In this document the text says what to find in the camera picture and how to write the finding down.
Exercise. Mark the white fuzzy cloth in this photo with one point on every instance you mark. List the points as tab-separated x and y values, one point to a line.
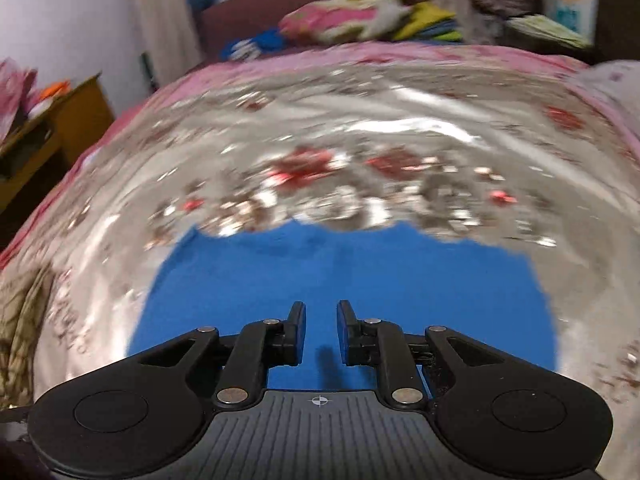
392	15

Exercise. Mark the maroon headboard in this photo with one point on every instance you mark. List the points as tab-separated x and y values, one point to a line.
240	20

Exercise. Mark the pink floral cloth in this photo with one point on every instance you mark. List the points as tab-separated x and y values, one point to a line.
15	90

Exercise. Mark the crumpled blue cloth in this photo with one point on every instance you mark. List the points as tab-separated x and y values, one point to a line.
255	42

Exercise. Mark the floral satin bedspread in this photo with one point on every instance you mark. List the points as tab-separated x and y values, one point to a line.
350	135

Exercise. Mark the white floral pillow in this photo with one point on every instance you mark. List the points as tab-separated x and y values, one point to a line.
612	90

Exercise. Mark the yellow folded cloth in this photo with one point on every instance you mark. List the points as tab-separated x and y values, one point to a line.
430	20

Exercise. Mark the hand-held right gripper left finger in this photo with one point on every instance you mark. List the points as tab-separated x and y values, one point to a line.
298	330

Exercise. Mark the wooden cabinet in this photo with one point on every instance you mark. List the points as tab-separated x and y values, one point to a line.
75	125

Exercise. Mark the blue striped knit sweater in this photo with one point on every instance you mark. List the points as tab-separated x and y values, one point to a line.
350	270

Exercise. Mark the stack of folded papers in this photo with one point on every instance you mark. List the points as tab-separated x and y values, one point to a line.
545	30

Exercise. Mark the small orange object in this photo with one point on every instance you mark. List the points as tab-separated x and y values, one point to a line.
54	89

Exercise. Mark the olive cloth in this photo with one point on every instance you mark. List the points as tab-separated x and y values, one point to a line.
22	330

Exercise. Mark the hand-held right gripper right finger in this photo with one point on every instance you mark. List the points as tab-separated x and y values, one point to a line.
345	330

